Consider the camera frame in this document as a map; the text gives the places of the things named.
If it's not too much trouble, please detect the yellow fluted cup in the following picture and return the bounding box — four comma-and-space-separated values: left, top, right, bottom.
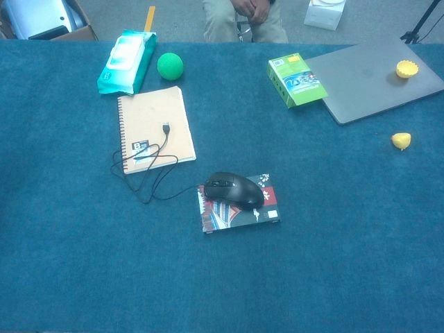
395, 60, 420, 80

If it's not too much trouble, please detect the blue table cloth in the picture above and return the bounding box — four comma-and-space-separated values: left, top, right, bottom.
0, 38, 444, 333

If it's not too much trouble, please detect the metal stool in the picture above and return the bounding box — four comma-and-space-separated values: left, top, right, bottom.
235, 12, 256, 43

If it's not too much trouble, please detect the thin black cable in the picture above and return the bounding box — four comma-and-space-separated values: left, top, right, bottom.
110, 121, 210, 205

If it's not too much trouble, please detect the white box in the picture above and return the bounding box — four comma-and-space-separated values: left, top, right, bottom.
303, 0, 346, 32

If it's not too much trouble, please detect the yellow ruler strip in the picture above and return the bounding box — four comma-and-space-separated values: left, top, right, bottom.
144, 6, 156, 33

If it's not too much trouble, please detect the green ball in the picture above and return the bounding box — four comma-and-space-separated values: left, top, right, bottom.
157, 52, 184, 82

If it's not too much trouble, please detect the cardboard box with grey device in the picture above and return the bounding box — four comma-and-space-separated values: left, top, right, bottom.
0, 0, 99, 42

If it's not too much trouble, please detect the green cardboard box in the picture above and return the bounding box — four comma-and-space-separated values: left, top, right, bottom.
266, 52, 329, 110

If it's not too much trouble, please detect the teal wet wipes pack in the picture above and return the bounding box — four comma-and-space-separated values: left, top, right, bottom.
96, 29, 157, 96

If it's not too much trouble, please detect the seated person in khaki trousers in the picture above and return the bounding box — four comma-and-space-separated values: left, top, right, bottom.
202, 0, 289, 44

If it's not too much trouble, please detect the tan spiral notebook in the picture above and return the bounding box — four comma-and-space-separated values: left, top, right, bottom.
117, 85, 197, 176

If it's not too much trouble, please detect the grey closed laptop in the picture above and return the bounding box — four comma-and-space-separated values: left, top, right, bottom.
303, 34, 444, 126

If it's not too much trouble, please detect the black computer mouse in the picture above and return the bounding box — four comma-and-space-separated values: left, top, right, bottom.
203, 171, 266, 211

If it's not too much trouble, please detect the yellow lemon-shaped toy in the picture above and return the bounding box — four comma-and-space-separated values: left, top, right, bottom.
391, 131, 413, 151

